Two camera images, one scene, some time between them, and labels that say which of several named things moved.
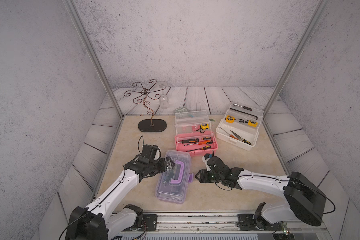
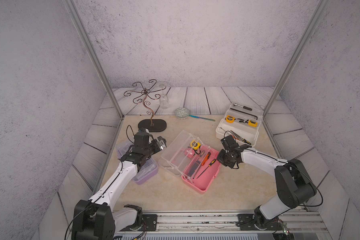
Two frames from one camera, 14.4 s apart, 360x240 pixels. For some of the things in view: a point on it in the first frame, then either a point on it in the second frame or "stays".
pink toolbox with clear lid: [193, 133] → [189, 157]
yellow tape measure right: [250, 123] stays
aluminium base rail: [216, 226] stays
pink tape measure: [195, 128] → [189, 153]
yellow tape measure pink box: [205, 126] → [195, 145]
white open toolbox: [241, 126] stays
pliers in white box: [241, 139] stays
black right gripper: [202, 176] → [219, 158]
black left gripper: [163, 168] → [155, 145]
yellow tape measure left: [230, 119] stays
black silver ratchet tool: [243, 107] stays
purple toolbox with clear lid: [172, 185] → [149, 170]
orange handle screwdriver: [207, 142] → [207, 156]
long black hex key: [245, 113] stays
